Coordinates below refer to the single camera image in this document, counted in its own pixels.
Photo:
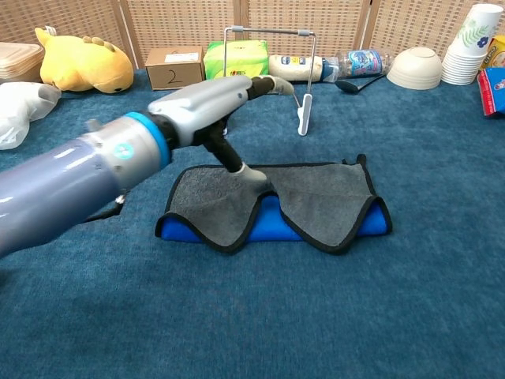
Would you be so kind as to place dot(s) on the white metal wire stand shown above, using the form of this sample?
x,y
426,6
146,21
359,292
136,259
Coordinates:
x,y
304,114

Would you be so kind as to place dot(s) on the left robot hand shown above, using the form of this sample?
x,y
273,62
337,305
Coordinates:
x,y
205,106

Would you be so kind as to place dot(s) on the blue and red snack bag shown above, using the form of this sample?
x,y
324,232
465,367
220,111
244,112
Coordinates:
x,y
493,91

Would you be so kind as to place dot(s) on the green tissue pack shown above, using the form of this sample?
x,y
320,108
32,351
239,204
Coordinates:
x,y
244,59

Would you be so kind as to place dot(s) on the brown cardboard box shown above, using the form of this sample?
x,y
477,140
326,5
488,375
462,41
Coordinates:
x,y
173,75

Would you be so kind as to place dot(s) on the stack of paper cups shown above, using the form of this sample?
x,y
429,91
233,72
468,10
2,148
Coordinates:
x,y
465,59

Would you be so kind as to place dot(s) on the blue carpet table cover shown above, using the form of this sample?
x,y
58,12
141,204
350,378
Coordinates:
x,y
276,308

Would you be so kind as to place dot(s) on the white mayonnaise bottle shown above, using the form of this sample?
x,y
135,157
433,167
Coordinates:
x,y
288,69

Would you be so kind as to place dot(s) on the grey and blue towel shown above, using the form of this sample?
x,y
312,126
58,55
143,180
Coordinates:
x,y
323,197

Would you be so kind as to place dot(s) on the black ladle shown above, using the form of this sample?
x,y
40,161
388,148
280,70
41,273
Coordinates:
x,y
347,87

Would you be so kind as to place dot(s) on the clear plastic water bottle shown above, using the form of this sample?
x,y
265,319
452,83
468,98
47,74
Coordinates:
x,y
363,63

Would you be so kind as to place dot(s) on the white plastic bag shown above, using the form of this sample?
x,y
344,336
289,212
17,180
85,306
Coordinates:
x,y
19,106

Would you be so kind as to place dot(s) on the yellow plush toy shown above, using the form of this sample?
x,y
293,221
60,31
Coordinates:
x,y
87,63

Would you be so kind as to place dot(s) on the wicker folding screen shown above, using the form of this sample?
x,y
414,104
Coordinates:
x,y
177,23

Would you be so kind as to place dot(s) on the yellow snack bag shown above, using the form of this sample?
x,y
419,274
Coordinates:
x,y
498,53

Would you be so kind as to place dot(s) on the beige upturned bowl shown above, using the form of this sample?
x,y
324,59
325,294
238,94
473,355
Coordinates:
x,y
414,69

